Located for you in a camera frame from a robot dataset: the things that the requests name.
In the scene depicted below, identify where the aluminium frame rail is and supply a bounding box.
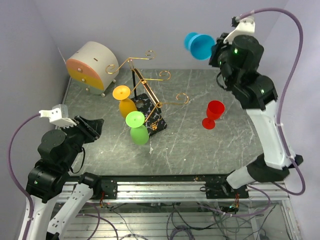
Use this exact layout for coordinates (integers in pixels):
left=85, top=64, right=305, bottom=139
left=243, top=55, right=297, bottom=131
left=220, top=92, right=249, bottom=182
left=24, top=179, right=291, bottom=204

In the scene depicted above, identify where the round pastel drawer box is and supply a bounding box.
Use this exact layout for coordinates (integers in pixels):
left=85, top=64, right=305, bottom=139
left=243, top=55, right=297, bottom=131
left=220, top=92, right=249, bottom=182
left=66, top=41, right=119, bottom=97

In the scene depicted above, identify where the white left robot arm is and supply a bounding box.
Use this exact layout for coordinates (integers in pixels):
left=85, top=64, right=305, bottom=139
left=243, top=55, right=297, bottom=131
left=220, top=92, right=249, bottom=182
left=18, top=115, right=104, bottom=240

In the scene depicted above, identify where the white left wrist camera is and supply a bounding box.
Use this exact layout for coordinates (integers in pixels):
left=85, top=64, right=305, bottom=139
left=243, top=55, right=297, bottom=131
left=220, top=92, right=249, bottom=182
left=38, top=104, right=77, bottom=129

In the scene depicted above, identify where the blue plastic wine glass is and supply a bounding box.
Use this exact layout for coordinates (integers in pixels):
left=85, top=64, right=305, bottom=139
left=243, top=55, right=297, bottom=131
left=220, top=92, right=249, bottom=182
left=184, top=32, right=216, bottom=61

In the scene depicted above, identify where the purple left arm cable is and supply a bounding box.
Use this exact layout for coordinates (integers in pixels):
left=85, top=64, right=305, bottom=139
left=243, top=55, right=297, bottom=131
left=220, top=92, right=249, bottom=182
left=6, top=113, right=42, bottom=221

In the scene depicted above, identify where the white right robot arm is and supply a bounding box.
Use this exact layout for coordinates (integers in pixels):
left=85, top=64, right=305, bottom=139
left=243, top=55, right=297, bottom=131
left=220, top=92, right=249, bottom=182
left=209, top=32, right=303, bottom=198

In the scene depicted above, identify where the red plastic wine glass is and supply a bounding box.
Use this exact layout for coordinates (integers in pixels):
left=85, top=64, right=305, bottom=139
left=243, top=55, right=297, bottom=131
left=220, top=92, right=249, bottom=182
left=202, top=100, right=225, bottom=130

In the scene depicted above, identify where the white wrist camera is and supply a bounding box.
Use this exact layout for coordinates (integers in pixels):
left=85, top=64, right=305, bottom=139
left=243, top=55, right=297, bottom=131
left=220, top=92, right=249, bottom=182
left=38, top=104, right=77, bottom=129
left=223, top=16, right=256, bottom=44

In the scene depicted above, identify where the orange plastic wine glass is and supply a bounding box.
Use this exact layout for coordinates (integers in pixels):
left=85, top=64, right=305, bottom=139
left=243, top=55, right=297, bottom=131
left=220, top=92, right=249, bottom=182
left=112, top=85, right=137, bottom=118

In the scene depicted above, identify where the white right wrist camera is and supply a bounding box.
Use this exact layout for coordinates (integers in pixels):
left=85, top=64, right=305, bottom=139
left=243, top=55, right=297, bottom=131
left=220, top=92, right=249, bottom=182
left=223, top=16, right=256, bottom=44

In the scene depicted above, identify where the gold wire glass rack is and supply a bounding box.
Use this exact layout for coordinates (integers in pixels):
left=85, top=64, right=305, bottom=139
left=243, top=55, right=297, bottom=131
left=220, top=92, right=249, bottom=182
left=105, top=50, right=190, bottom=137

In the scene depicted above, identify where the green plastic wine glass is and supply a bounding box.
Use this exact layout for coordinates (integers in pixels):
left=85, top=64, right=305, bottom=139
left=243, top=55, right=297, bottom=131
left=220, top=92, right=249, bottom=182
left=125, top=111, right=149, bottom=145

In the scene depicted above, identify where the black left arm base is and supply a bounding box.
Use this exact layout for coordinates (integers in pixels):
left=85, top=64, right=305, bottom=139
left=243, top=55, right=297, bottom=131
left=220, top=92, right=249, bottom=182
left=80, top=173, right=118, bottom=200

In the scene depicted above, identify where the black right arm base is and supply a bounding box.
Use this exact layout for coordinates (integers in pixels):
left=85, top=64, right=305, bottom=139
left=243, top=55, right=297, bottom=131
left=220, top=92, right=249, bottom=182
left=199, top=174, right=249, bottom=199

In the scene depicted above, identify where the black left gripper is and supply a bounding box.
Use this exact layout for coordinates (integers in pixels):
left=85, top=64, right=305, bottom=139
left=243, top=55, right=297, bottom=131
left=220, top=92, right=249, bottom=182
left=59, top=113, right=104, bottom=168

